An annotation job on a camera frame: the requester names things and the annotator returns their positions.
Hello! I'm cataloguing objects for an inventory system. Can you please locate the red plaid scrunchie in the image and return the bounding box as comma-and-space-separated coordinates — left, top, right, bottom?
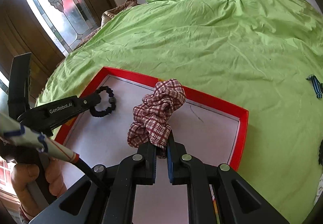
127, 78, 186, 159

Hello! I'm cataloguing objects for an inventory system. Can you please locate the brown blanket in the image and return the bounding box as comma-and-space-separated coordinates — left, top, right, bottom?
72, 0, 139, 54

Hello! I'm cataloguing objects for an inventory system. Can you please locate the red tray box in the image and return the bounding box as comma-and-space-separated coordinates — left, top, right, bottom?
53, 66, 249, 224

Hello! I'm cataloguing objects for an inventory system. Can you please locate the stained glass door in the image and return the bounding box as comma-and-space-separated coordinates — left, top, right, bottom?
26, 0, 98, 56

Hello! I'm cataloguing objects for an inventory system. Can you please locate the black beaded hair tie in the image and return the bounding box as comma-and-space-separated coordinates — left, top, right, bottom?
89, 85, 117, 118

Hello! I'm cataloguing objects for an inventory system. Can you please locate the blue striped strap watch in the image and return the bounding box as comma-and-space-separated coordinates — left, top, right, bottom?
306, 75, 322, 99

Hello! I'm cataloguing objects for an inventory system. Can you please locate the person left hand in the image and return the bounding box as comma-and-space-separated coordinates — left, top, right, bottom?
10, 156, 67, 217

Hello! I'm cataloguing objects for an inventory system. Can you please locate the green bed cover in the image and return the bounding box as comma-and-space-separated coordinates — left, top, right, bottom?
36, 0, 322, 223

